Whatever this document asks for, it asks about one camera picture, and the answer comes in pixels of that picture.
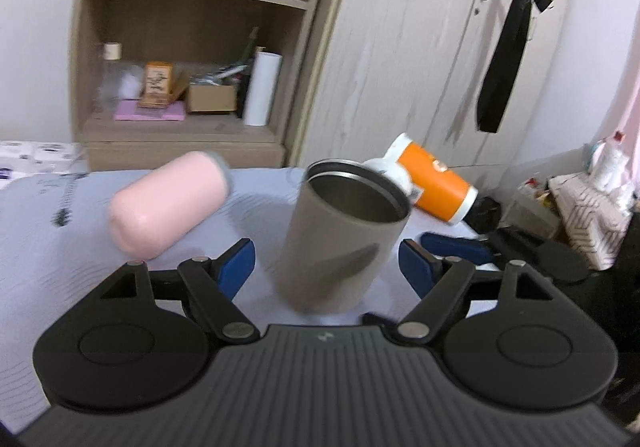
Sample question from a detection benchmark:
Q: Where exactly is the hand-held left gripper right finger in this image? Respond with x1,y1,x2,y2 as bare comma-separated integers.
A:
397,239,554,345

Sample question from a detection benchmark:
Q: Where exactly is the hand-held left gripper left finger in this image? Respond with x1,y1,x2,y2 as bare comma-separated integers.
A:
100,238,261,344

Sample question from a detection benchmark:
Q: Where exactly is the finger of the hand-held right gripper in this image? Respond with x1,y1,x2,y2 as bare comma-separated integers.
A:
420,230,501,272
362,311,401,329

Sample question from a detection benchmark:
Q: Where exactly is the grey steel-lined cup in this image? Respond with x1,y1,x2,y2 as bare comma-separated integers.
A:
276,158,412,313

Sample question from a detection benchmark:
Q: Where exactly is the orange cup with white ends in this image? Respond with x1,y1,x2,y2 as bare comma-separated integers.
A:
388,132,479,226

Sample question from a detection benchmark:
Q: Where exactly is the pink cup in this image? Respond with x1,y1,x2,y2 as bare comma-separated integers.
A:
109,150,235,261

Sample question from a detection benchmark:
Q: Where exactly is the black bag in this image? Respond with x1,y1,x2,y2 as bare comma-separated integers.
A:
467,196,502,236

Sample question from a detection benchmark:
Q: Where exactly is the white patterned box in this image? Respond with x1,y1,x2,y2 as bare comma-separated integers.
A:
547,174,636,271

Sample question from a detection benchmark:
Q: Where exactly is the brown cardboard box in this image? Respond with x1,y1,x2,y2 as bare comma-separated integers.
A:
185,81,239,114

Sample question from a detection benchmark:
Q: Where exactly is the pink flat book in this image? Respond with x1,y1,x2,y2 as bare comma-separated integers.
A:
113,99,187,122

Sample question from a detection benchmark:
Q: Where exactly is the white paper roll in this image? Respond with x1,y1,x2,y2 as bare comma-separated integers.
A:
242,51,284,127

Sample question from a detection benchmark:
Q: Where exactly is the wooden wardrobe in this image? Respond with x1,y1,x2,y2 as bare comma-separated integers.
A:
292,0,576,178

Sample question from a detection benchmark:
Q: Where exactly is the pale quilted bed cover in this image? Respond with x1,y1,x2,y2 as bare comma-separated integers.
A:
0,166,493,433

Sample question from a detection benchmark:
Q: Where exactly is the black ribbon bow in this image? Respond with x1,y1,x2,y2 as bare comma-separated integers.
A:
476,0,554,134

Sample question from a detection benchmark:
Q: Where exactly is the orange printed box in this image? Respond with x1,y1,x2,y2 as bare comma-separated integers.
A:
137,61,190,109

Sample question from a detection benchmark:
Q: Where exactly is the dark green bottle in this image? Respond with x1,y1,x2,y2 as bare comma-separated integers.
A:
235,26,261,118

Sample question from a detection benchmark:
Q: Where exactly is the white tissue pack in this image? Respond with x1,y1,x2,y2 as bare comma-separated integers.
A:
0,140,87,180

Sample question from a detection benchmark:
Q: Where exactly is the clear bottle with beige cap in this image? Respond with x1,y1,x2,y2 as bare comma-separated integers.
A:
92,42,126,114

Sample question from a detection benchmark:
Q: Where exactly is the wooden bookshelf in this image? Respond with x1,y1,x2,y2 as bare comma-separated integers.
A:
67,0,346,170

